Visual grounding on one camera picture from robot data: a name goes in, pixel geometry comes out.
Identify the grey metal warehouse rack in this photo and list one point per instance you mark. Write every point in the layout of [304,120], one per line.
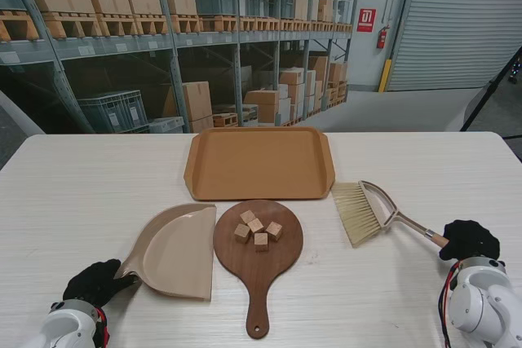
[261,35]

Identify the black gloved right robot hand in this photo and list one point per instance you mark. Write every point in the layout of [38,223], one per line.
[473,240]

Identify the small orange pallet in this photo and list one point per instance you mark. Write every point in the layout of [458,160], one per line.
[225,120]

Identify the black tripod stand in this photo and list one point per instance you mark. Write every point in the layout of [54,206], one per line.
[489,94]

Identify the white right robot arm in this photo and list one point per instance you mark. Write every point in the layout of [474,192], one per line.
[481,299]

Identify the wide grey plastic crate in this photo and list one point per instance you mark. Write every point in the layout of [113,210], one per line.
[114,111]

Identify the round dark wooden cutting board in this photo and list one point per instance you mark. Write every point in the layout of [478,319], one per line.
[257,274]

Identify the yellow bollard post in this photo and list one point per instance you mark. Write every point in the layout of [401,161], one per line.
[385,77]

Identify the pale grey plastic crate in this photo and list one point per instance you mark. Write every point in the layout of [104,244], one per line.
[165,125]

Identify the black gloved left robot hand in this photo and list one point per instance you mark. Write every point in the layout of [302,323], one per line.
[95,283]

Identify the red fire extinguisher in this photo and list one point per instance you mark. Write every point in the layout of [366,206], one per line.
[381,38]

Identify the wooden pallet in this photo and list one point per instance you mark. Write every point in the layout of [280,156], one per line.
[16,26]
[71,24]
[118,24]

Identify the red wall sign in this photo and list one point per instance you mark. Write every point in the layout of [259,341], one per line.
[365,20]

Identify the beige plastic dustpan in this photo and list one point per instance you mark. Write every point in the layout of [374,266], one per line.
[179,250]

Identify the orange-brown plastic tray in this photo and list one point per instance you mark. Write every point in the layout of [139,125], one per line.
[253,160]

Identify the grey roller shutter door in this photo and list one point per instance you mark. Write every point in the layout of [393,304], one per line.
[456,18]

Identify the small wood block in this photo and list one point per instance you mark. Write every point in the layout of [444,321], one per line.
[261,240]
[257,224]
[242,232]
[247,216]
[273,230]

